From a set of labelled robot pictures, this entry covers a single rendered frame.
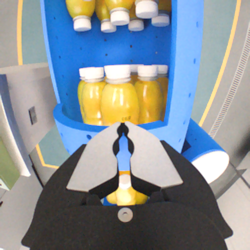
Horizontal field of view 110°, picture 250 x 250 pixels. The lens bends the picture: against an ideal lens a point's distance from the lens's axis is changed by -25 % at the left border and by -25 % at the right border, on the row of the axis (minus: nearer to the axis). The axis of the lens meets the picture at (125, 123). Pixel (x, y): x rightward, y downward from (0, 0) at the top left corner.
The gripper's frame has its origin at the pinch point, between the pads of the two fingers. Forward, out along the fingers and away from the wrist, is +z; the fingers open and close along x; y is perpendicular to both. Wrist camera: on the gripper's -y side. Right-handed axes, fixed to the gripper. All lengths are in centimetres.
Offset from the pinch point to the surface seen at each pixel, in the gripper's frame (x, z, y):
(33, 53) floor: -100, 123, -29
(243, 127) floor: 218, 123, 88
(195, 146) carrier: 33, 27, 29
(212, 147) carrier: 39, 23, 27
